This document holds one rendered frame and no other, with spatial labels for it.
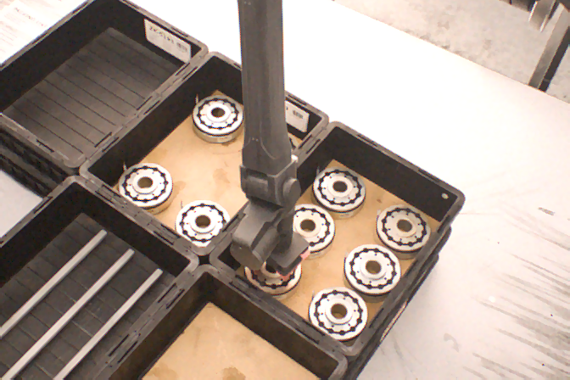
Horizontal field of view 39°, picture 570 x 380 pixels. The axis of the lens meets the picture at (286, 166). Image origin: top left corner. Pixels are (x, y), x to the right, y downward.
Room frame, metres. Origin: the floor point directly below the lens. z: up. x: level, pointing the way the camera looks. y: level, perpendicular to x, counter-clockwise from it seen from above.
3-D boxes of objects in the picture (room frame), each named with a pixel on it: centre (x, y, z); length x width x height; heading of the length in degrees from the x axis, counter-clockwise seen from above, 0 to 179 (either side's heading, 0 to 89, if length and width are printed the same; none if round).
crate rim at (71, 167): (1.06, 0.41, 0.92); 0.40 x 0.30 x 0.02; 149
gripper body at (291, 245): (0.70, 0.01, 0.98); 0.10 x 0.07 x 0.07; 53
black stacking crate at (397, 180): (0.76, -0.11, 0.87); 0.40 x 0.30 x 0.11; 149
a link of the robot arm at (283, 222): (0.69, 0.01, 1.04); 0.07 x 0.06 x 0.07; 155
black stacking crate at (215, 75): (0.91, 0.15, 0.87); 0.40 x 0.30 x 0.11; 149
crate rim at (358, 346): (0.76, -0.11, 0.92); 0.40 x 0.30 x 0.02; 149
